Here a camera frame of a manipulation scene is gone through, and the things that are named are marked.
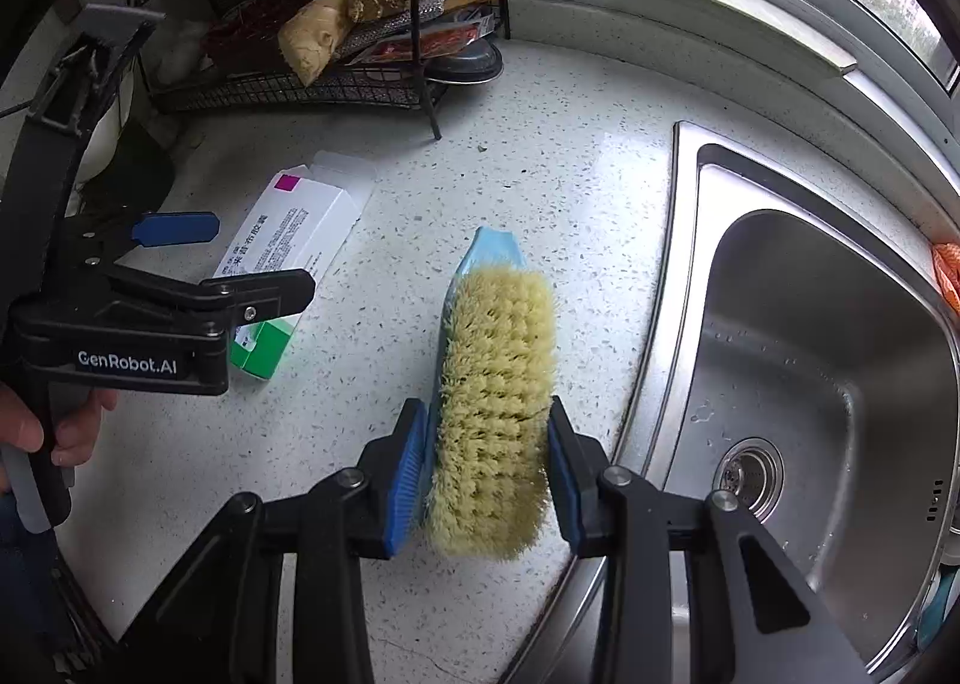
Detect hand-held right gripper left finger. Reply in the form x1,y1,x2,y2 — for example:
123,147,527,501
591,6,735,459
116,397,430,684

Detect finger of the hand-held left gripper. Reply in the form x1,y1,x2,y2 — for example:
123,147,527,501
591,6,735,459
112,264,316,341
67,211,221,257

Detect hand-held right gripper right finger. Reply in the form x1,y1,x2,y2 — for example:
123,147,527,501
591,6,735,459
547,395,871,684

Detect white and green medicine box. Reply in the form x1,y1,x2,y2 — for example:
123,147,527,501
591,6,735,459
212,151,376,381

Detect blue scrub brush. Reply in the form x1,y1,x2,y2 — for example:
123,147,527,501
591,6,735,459
421,226,560,563

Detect person's left hand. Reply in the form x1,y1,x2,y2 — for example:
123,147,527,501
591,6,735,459
0,380,119,469

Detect sink drain strainer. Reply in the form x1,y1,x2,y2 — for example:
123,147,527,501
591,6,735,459
712,438,785,521

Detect dried red chillies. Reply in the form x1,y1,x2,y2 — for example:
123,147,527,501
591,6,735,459
202,0,316,70

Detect large ginger root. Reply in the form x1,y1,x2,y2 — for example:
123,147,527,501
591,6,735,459
277,0,430,87

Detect stainless steel sink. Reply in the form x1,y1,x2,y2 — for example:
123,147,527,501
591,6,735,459
501,121,960,684

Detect metal grater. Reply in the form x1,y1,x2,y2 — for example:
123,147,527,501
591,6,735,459
341,0,503,55

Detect dark metal lid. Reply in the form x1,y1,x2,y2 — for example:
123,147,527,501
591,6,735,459
424,39,503,85

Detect red snack packet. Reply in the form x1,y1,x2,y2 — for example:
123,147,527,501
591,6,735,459
349,20,496,66

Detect orange cloth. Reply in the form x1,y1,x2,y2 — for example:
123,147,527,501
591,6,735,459
932,243,960,314

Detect black wire rack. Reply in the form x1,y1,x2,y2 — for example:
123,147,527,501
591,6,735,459
124,0,511,141

